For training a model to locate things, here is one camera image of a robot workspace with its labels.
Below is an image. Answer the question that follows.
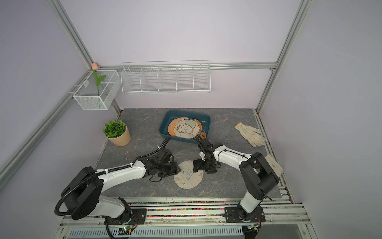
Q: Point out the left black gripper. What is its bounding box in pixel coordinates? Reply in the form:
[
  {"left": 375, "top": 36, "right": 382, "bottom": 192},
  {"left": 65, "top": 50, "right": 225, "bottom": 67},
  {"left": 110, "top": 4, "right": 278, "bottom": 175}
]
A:
[{"left": 157, "top": 161, "right": 181, "bottom": 177}]

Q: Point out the butterfly cream coaster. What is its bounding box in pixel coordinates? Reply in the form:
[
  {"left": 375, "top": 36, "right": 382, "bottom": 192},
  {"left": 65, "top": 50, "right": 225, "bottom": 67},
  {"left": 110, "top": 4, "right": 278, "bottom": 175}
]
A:
[{"left": 174, "top": 160, "right": 204, "bottom": 190}]

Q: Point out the orange round coaster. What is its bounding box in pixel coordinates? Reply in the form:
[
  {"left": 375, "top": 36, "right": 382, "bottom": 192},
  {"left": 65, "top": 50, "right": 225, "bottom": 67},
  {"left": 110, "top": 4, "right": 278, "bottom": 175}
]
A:
[{"left": 168, "top": 117, "right": 189, "bottom": 137}]

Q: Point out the alpaca cream coaster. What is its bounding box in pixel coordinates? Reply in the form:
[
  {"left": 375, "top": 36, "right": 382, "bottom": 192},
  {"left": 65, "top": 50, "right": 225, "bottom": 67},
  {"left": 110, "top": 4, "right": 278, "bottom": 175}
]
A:
[{"left": 174, "top": 119, "right": 201, "bottom": 139}]

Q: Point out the teal plastic storage box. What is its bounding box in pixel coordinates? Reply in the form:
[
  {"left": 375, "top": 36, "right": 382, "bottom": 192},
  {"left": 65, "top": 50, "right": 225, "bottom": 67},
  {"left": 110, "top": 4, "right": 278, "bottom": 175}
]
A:
[{"left": 159, "top": 110, "right": 211, "bottom": 144}]

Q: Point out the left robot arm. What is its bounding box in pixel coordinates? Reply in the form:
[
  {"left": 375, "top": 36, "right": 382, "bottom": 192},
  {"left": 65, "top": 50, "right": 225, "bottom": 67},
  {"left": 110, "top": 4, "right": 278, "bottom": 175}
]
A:
[{"left": 54, "top": 137, "right": 181, "bottom": 224}]

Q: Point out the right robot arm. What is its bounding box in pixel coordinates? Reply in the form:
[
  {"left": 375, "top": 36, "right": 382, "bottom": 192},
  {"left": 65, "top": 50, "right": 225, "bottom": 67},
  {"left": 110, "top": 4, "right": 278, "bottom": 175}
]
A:
[{"left": 193, "top": 136, "right": 280, "bottom": 220}]

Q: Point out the white work glove far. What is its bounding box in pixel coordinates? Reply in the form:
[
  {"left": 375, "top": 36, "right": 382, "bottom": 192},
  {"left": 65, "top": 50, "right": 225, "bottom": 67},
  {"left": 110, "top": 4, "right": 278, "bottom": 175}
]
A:
[{"left": 235, "top": 122, "right": 266, "bottom": 147}]

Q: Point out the green potted plant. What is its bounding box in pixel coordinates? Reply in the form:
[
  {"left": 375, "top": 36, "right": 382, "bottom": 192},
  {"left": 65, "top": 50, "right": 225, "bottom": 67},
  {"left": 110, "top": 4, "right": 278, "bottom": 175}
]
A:
[{"left": 103, "top": 120, "right": 131, "bottom": 147}]

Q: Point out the white grey glove near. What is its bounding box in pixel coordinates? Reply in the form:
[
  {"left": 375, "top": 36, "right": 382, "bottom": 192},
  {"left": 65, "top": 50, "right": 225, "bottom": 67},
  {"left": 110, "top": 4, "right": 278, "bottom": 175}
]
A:
[{"left": 265, "top": 154, "right": 283, "bottom": 178}]

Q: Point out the pink artificial tulip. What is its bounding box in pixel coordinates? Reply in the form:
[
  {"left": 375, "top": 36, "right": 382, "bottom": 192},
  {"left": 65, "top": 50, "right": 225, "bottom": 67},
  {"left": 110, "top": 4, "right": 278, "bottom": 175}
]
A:
[{"left": 91, "top": 62, "right": 106, "bottom": 96}]

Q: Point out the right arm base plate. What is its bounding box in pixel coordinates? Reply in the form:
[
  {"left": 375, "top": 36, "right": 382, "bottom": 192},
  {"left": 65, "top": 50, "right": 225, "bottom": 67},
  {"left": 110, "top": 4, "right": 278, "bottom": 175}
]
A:
[{"left": 222, "top": 206, "right": 266, "bottom": 224}]

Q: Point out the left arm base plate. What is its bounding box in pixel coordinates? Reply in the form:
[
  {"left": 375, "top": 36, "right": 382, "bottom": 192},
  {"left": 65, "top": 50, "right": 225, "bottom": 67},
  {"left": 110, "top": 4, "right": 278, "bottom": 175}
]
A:
[{"left": 104, "top": 208, "right": 147, "bottom": 226}]

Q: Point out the white wire wall shelf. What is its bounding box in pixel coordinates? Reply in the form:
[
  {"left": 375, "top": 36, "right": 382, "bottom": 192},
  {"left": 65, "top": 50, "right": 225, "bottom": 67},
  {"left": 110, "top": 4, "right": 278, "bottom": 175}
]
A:
[{"left": 120, "top": 60, "right": 211, "bottom": 94}]

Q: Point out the white mesh wall basket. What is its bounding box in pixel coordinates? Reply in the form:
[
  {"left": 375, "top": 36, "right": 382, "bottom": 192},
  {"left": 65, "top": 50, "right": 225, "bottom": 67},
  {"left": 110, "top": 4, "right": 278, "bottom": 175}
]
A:
[{"left": 73, "top": 70, "right": 121, "bottom": 110}]

